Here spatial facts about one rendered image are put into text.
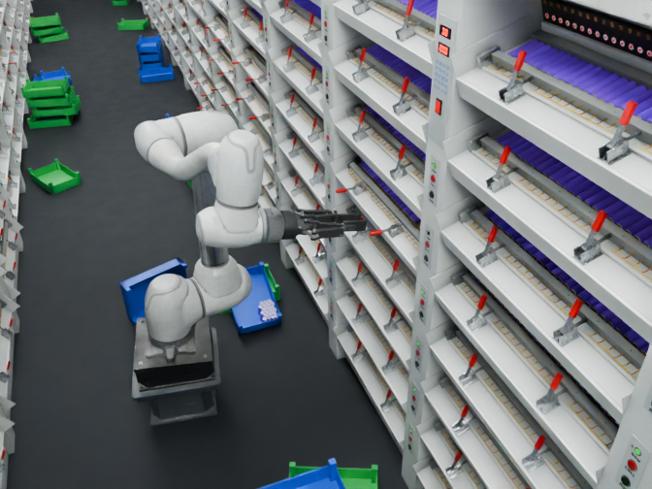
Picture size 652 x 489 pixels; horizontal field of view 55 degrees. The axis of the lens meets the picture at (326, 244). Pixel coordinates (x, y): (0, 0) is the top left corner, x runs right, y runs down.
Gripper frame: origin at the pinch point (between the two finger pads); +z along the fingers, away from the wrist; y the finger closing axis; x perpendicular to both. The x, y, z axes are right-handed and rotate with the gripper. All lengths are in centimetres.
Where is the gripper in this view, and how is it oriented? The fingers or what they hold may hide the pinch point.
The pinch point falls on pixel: (351, 222)
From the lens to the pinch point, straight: 167.3
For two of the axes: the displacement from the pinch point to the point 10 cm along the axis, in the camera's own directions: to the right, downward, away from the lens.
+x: -1.7, 8.5, 4.9
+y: -3.6, -5.2, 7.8
